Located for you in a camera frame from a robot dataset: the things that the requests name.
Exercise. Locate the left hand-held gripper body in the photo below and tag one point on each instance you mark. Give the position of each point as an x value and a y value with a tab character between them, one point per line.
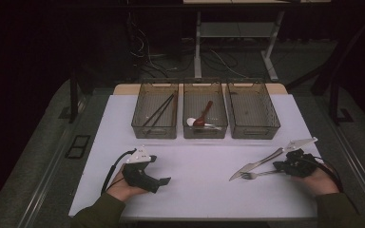
138	175

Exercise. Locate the black metal stand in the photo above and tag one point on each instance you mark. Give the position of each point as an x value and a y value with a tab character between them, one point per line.
333	101
73	101

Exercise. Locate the white table mat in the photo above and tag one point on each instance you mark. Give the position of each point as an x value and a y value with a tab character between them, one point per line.
202	196

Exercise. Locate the white metal desk frame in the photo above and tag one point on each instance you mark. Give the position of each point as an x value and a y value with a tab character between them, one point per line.
197	47

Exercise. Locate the white ceramic spoon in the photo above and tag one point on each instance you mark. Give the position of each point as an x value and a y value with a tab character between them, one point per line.
190	121

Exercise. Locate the brown wooden spoon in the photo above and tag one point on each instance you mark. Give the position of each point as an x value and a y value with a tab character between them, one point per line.
199	121

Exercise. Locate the black chopstick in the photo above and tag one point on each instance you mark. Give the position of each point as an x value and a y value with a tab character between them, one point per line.
157	110
161	114

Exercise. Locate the smoky clear plastic bin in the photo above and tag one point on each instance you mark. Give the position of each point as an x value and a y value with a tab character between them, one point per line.
145	104
252	109
215	104

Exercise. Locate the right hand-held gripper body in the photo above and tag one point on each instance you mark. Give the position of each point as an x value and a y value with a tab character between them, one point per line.
299	164

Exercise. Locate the black slanted beam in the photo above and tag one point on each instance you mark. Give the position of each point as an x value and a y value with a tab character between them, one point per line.
339	53

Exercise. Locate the person's right hand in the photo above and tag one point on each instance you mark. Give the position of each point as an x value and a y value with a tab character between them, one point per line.
321	185

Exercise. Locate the metal fork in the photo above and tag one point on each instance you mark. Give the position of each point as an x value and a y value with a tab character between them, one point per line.
259	173

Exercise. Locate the person's left hand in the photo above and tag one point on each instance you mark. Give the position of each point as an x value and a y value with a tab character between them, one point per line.
122	190

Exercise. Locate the metal floor rail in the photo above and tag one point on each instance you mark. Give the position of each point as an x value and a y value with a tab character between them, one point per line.
49	177
358	167

